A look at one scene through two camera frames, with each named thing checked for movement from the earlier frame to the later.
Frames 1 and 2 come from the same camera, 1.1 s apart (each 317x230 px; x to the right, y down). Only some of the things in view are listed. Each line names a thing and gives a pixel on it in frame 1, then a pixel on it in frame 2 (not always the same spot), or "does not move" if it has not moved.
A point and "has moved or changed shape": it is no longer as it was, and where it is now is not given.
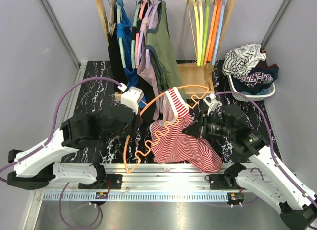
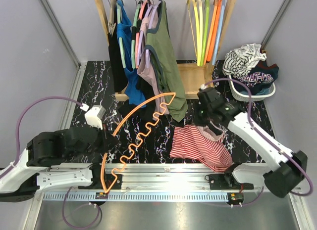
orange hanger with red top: (166, 122) → (138, 141)
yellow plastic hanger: (197, 30) does not move
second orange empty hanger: (216, 32) does not move
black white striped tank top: (238, 61) does not move
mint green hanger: (121, 46) does not move
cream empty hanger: (201, 28) does not move
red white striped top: (169, 143) has moved or changed shape
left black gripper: (137, 122) → (109, 141)
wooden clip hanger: (111, 24) does not move
